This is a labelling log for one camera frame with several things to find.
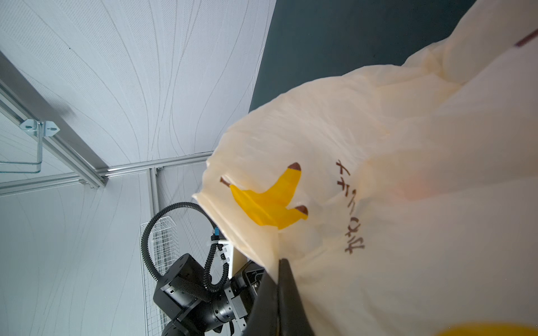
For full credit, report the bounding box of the cream banana-print plastic bag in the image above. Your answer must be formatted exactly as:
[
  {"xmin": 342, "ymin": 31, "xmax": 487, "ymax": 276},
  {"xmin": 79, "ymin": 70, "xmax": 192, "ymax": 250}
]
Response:
[{"xmin": 196, "ymin": 1, "xmax": 537, "ymax": 335}]

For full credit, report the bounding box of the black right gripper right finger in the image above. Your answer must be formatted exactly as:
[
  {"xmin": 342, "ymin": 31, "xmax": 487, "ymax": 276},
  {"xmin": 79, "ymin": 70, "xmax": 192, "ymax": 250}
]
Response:
[{"xmin": 277, "ymin": 259, "xmax": 315, "ymax": 336}]

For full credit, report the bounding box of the orange toy fruit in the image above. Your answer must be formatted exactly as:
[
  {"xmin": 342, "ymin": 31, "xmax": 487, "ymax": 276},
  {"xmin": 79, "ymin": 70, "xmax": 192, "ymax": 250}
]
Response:
[{"xmin": 438, "ymin": 322, "xmax": 537, "ymax": 336}]

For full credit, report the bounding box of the metal U-bolt hook left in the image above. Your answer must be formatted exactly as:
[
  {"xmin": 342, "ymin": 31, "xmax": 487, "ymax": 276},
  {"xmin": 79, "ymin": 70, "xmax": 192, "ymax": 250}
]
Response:
[{"xmin": 1, "ymin": 117, "xmax": 64, "ymax": 179}]

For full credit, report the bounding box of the aluminium top crossbar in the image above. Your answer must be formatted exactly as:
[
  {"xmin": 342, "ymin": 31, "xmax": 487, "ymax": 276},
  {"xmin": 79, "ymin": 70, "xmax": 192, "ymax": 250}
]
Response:
[{"xmin": 1, "ymin": 54, "xmax": 107, "ymax": 188}]

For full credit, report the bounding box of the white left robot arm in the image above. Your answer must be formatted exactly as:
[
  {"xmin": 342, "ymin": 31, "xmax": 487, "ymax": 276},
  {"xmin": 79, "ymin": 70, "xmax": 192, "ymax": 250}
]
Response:
[{"xmin": 154, "ymin": 254, "xmax": 265, "ymax": 335}]

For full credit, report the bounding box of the white wire basket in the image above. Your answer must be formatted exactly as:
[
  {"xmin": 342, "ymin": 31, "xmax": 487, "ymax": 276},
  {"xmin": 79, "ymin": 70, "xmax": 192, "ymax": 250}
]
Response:
[{"xmin": 141, "ymin": 216, "xmax": 180, "ymax": 336}]

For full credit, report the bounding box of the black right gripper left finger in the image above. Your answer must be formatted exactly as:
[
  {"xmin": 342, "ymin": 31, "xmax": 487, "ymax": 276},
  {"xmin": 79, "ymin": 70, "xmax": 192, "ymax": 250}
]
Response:
[{"xmin": 243, "ymin": 272, "xmax": 279, "ymax": 336}]

